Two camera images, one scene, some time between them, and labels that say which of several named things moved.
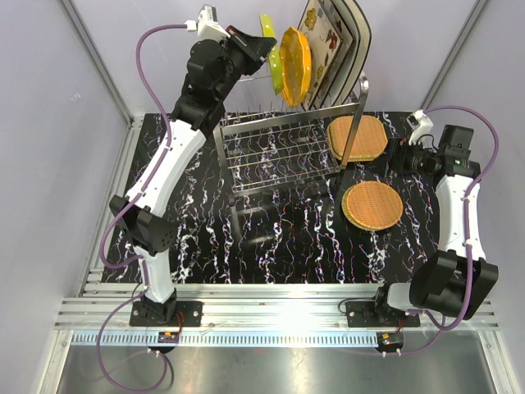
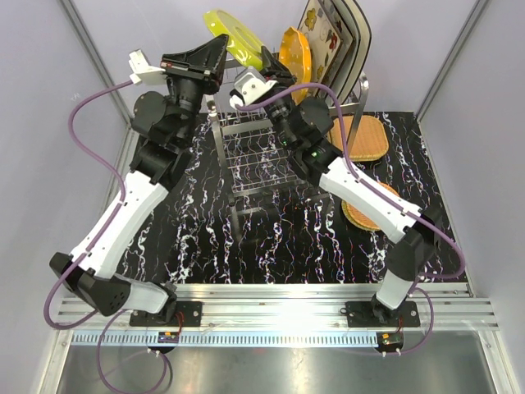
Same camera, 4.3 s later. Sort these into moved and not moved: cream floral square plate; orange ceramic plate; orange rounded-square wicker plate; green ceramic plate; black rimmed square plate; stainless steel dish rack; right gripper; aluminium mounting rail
Moved: green ceramic plate; right gripper
Not moved: stainless steel dish rack; aluminium mounting rail; black rimmed square plate; orange rounded-square wicker plate; cream floral square plate; orange ceramic plate
